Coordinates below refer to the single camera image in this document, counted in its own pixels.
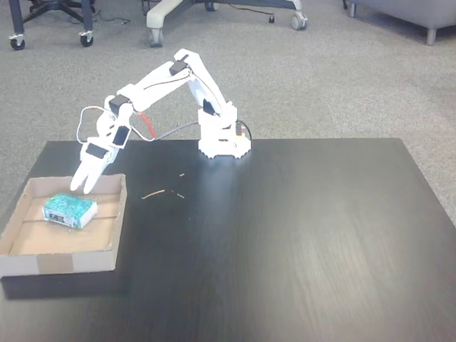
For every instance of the black office chair base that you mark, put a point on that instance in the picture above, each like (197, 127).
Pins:
(57, 5)

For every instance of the dark cart leg with caster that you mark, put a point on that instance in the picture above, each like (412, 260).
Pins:
(87, 25)
(16, 21)

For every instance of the shallow cardboard box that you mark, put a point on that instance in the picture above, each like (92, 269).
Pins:
(57, 263)

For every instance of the green block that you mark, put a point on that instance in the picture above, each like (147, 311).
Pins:
(69, 210)

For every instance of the long curved cardboard scrap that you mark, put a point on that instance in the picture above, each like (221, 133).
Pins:
(153, 194)

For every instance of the grey sofa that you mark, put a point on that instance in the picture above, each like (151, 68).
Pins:
(409, 12)

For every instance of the white wheeled furniture base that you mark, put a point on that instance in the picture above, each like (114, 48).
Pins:
(167, 9)

